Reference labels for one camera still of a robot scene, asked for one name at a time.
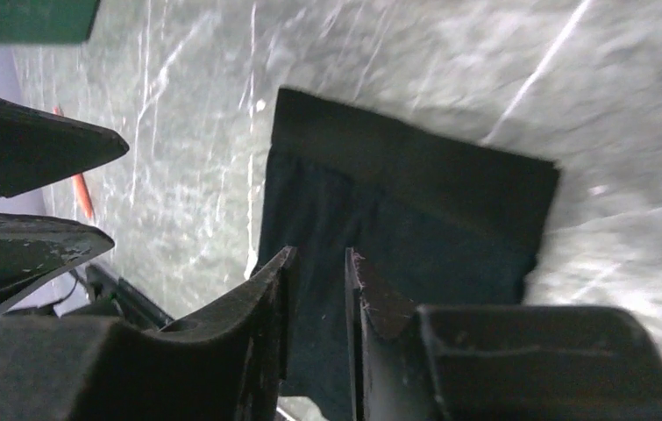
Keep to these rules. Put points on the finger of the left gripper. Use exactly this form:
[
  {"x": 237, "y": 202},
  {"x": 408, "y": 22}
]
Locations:
[
  {"x": 38, "y": 148},
  {"x": 36, "y": 249}
]

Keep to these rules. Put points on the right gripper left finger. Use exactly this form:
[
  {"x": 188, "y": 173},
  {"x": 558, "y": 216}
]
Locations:
[{"x": 222, "y": 362}]

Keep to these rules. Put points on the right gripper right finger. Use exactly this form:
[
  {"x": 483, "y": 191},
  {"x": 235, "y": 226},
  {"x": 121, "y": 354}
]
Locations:
[{"x": 412, "y": 361}]

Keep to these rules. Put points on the black underwear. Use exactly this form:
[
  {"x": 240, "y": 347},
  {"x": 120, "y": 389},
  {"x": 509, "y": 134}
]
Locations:
[{"x": 444, "y": 221}]

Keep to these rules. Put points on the orange pen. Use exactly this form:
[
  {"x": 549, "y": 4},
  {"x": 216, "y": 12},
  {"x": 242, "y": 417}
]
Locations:
[{"x": 82, "y": 195}]

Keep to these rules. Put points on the green compartment organizer tray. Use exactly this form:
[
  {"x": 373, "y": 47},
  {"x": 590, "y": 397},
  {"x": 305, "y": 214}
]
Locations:
[{"x": 47, "y": 22}]

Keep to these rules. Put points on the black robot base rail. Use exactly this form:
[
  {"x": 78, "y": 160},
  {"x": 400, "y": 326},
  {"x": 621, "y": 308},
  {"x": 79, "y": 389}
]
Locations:
[{"x": 113, "y": 296}]

